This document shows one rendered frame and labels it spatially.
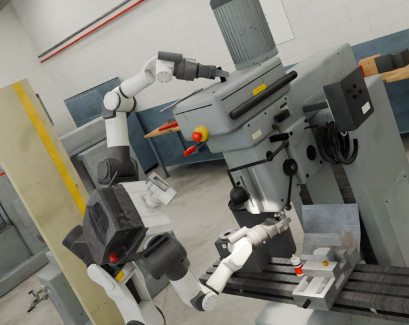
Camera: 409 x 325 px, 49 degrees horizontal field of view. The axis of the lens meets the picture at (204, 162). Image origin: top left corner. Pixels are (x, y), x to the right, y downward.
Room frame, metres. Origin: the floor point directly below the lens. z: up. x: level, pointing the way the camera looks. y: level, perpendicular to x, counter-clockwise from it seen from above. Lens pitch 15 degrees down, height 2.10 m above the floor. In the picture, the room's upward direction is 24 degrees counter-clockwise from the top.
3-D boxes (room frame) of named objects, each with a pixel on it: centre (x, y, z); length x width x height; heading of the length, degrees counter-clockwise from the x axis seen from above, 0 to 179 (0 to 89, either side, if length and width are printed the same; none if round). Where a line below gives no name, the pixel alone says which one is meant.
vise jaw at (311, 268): (1.70, -0.27, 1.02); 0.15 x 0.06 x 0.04; 43
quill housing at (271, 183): (1.86, -0.21, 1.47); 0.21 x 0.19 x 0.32; 41
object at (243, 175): (1.78, -0.12, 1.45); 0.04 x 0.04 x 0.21; 41
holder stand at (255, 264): (2.14, 0.01, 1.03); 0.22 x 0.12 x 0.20; 48
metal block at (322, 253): (1.74, -0.31, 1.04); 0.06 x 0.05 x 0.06; 43
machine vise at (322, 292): (1.72, -0.28, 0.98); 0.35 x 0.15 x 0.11; 133
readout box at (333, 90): (1.80, -0.65, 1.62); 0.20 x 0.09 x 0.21; 131
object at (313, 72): (2.18, -0.58, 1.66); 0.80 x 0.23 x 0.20; 131
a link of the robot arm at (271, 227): (1.83, -0.12, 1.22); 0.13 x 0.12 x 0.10; 20
